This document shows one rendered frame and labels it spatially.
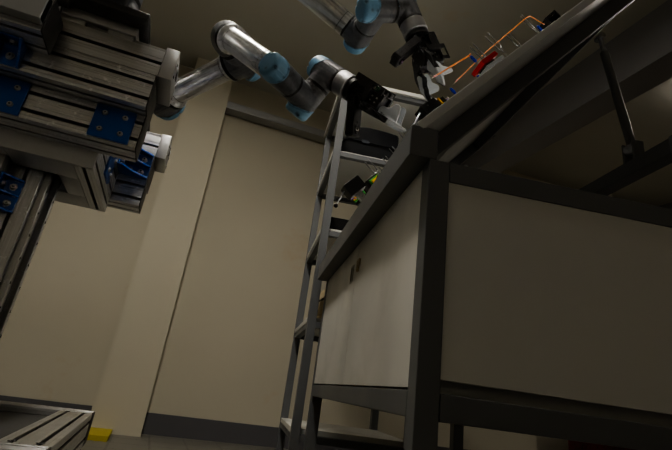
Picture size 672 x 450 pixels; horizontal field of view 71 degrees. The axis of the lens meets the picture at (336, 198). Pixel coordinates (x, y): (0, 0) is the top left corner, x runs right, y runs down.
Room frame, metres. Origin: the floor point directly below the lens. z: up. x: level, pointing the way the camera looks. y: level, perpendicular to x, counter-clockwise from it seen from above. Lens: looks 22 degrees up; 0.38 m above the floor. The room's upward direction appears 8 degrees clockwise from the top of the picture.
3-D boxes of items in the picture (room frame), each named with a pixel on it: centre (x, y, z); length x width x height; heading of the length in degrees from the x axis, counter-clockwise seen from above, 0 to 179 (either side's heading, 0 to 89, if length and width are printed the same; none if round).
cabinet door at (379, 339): (1.08, -0.13, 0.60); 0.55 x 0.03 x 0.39; 7
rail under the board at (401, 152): (1.35, -0.07, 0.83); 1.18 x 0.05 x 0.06; 7
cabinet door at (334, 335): (1.63, -0.06, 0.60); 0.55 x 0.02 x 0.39; 7
